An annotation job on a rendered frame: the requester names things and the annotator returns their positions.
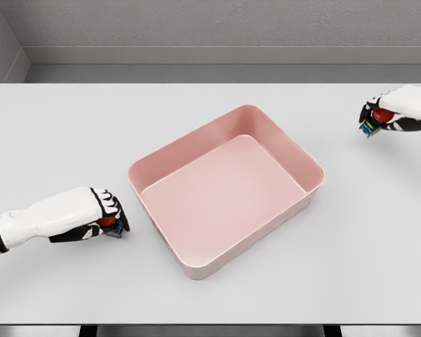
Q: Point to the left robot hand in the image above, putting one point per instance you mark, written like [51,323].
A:
[73,207]

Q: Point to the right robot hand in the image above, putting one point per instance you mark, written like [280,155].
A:
[407,100]

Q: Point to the pink rectangular basket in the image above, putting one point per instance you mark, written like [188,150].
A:
[224,191]

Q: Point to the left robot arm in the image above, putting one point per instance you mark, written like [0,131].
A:
[7,226]

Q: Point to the red industrial switch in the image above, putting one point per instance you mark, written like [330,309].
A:
[377,119]
[108,224]

